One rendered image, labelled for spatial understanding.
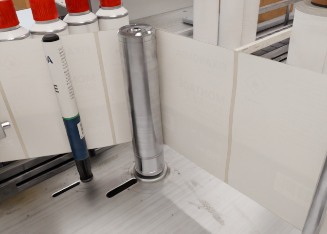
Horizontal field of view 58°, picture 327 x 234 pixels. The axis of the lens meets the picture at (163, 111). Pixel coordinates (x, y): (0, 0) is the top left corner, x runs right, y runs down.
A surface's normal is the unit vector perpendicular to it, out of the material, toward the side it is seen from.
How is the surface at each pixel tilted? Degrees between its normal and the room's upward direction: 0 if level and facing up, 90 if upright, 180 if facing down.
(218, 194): 0
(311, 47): 87
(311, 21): 92
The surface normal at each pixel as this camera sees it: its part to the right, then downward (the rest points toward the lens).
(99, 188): -0.05, -0.85
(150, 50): 0.67, 0.36
